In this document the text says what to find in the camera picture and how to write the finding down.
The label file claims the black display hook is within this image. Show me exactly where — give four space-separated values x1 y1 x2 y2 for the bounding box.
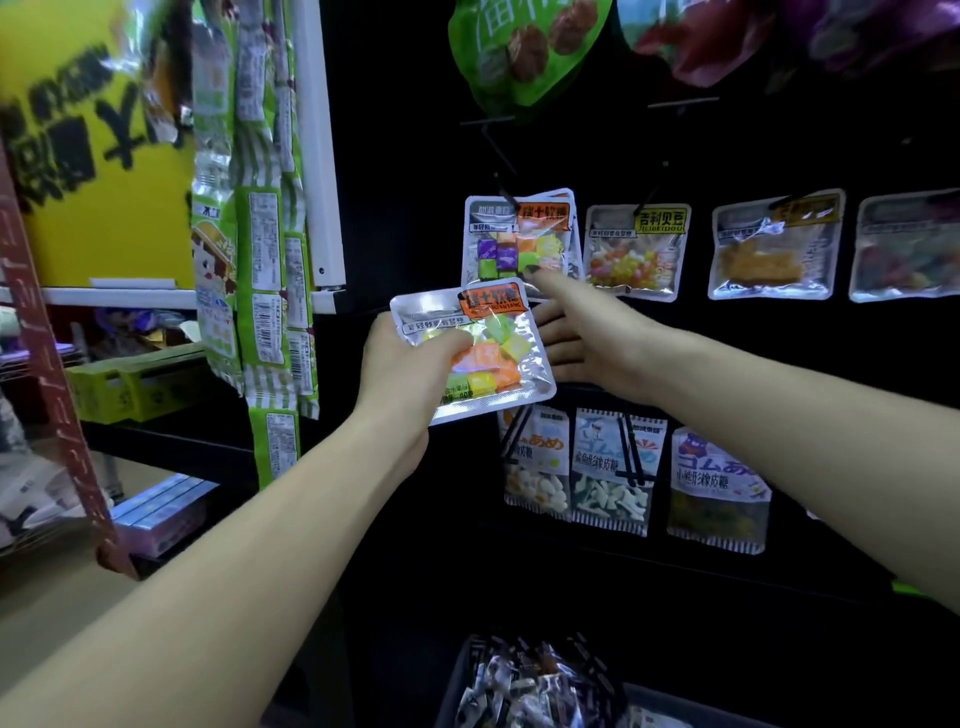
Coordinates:
632 96 721 219
459 114 522 211

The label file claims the silver jelly bean packet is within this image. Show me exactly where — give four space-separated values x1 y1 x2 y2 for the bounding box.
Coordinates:
582 202 693 304

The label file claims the person's right hand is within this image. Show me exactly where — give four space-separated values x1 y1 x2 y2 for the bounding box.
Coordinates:
528 270 670 408

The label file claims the black basket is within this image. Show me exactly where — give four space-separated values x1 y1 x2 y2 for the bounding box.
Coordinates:
433 634 777 728

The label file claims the white shelf frame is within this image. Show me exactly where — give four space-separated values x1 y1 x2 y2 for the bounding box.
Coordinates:
0 0 348 316

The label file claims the hanging strip of green packets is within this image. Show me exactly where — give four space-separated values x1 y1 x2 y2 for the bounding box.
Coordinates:
189 0 322 490

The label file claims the silver packet of orange snack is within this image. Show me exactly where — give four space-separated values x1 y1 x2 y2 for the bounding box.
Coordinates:
707 188 847 302

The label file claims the purple snack bag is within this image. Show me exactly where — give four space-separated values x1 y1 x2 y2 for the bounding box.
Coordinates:
783 0 960 78

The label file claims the purple label gummy packet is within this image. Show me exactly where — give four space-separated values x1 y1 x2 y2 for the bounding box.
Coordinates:
666 426 773 557

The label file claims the person's right forearm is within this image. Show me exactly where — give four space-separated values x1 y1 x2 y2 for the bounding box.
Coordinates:
646 322 960 618

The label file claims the yellow-green carton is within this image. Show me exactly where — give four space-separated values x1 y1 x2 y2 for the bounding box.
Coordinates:
65 342 209 426

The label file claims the white green gummy packet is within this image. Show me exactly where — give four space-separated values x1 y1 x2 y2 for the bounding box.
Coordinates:
570 408 669 538

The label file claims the pile of silver black packets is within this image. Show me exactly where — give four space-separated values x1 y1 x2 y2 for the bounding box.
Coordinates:
453 633 630 728

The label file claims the silver packet of mixed gummies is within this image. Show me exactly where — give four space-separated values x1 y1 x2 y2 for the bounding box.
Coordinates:
848 187 960 305

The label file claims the person's left hand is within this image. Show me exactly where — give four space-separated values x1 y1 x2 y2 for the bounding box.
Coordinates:
354 310 475 481

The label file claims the yellow sign board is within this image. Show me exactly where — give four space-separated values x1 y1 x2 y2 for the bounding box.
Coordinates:
0 0 198 291

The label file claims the green snack bag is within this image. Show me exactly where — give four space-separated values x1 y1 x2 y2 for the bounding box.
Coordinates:
447 0 614 115

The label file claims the silver soft candy packet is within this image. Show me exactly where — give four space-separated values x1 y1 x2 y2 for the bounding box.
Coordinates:
460 187 585 300
389 277 558 427

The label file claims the white round candy packet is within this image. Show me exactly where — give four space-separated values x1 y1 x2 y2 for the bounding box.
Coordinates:
498 405 572 523

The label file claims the red-brown slanted rail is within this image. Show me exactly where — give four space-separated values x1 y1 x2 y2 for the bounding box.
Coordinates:
0 142 141 581

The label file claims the light blue boxes pack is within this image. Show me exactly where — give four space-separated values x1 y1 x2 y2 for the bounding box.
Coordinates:
110 472 220 561

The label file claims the red snack bag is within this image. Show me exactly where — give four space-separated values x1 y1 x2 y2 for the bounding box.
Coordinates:
616 0 786 89

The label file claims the person's left forearm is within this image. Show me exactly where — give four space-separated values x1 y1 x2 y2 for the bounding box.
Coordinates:
0 408 423 728

